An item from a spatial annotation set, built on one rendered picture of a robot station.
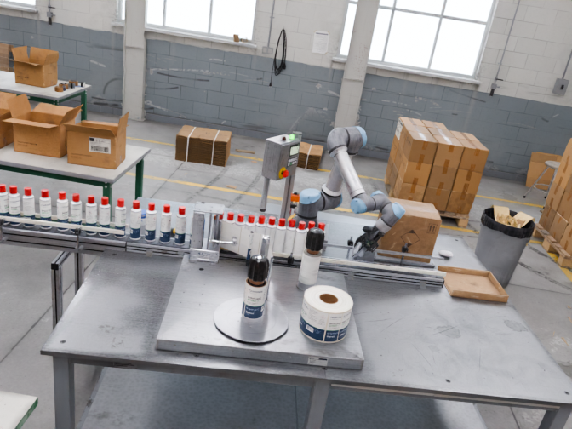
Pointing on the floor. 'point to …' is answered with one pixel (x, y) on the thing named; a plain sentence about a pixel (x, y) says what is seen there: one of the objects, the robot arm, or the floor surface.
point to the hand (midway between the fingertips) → (353, 254)
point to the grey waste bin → (499, 253)
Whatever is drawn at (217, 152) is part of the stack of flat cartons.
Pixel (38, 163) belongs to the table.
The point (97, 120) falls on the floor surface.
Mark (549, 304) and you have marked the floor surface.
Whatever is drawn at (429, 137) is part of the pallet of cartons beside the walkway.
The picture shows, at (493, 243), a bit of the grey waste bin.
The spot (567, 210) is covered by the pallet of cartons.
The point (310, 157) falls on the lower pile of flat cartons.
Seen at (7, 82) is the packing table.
